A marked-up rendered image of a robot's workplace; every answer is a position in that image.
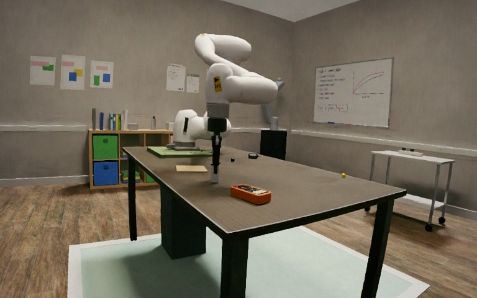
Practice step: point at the beige square mat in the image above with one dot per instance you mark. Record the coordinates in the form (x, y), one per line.
(191, 169)

